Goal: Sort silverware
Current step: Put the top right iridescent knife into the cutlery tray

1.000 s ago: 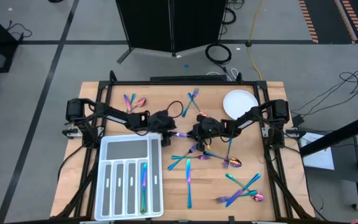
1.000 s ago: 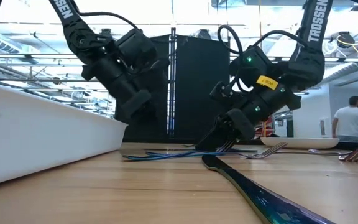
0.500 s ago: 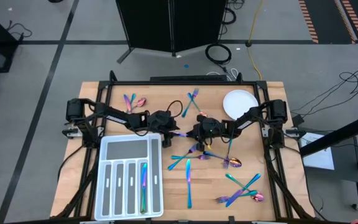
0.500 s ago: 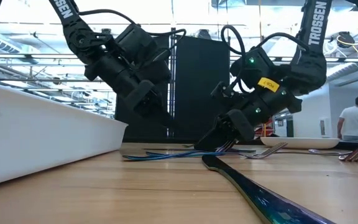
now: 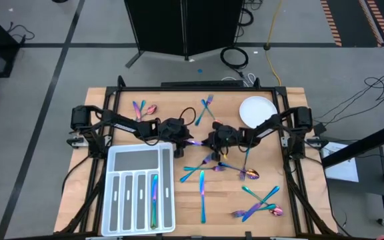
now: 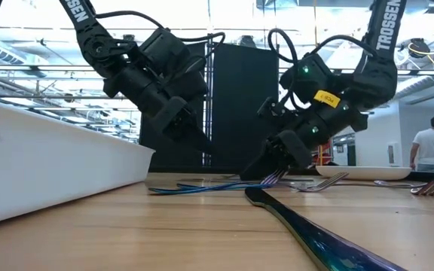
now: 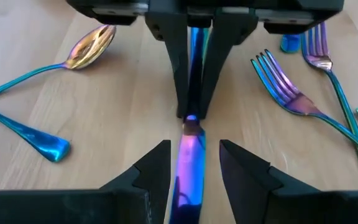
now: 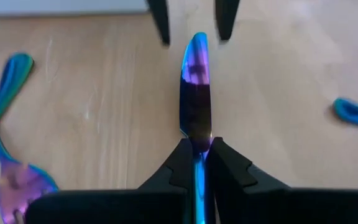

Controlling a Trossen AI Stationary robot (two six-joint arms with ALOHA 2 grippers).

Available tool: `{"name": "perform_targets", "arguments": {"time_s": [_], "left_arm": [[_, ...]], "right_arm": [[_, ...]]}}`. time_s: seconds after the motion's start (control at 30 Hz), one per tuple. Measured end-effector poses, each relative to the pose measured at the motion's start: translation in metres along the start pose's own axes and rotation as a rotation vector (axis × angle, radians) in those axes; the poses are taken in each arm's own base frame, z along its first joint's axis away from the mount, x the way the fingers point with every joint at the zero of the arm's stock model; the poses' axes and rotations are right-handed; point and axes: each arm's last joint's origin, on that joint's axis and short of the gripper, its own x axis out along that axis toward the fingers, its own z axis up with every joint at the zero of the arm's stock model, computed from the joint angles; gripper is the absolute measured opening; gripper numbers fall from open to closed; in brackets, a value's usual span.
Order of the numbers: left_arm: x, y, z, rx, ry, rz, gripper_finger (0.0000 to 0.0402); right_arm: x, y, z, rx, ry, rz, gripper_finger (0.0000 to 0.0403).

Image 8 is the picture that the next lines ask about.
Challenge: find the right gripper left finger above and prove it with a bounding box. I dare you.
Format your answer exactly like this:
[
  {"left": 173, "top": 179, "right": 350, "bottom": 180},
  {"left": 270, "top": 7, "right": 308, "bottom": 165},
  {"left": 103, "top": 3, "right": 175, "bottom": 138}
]
[{"left": 25, "top": 138, "right": 195, "bottom": 224}]

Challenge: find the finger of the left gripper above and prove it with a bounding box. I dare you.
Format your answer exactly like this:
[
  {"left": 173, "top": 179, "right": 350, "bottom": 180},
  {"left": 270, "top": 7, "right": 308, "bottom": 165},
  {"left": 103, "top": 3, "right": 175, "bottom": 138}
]
[
  {"left": 214, "top": 0, "right": 241, "bottom": 42},
  {"left": 146, "top": 0, "right": 172, "bottom": 47}
]

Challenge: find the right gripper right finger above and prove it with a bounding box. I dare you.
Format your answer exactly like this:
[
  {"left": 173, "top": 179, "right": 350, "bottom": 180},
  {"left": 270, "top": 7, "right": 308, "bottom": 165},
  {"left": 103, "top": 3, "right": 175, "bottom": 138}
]
[{"left": 205, "top": 136, "right": 358, "bottom": 224}]

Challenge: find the iridescent rainbow knife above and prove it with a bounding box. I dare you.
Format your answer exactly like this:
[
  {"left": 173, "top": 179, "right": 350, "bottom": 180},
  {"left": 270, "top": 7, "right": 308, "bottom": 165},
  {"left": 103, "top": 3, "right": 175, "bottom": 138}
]
[{"left": 178, "top": 31, "right": 214, "bottom": 224}]

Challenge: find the iridescent rainbow fork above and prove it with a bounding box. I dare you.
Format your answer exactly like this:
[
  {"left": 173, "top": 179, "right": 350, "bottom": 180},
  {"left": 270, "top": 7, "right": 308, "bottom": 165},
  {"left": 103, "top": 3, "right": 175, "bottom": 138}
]
[
  {"left": 0, "top": 93, "right": 59, "bottom": 224},
  {"left": 0, "top": 52, "right": 35, "bottom": 146}
]

